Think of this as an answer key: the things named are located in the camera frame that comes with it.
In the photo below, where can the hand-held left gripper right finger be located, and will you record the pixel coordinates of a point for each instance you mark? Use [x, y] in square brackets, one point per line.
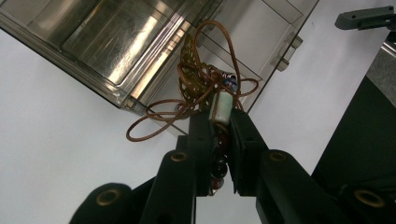
[249, 155]

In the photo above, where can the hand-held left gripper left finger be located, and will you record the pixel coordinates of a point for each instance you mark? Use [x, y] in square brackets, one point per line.
[199, 155]

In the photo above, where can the transparent grey drawer box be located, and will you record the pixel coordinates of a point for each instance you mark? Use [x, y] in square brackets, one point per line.
[109, 46]

